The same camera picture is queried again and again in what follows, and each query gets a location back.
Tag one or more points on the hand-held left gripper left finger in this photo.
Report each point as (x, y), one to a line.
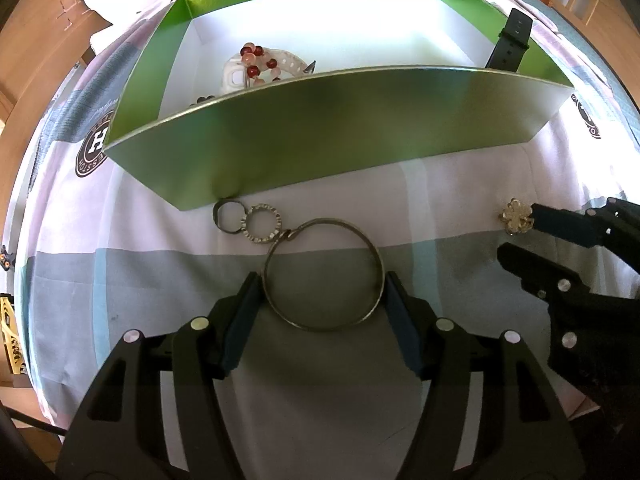
(240, 325)

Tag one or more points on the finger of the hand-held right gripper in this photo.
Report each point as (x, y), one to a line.
(530, 267)
(555, 220)

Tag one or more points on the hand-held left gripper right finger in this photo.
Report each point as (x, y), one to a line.
(402, 325)

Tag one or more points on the gold flower brooch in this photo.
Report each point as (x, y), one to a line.
(515, 215)

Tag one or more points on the thin metal bangle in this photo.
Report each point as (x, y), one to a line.
(281, 236)

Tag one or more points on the green cardboard box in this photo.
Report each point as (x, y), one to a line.
(325, 130)

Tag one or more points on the white wrist watch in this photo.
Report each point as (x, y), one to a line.
(287, 62)

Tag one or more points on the patterned bed sheet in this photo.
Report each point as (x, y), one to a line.
(150, 270)

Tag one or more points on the small black toy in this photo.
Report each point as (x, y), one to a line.
(4, 260)

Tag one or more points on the wooden headboard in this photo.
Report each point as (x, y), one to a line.
(40, 35)

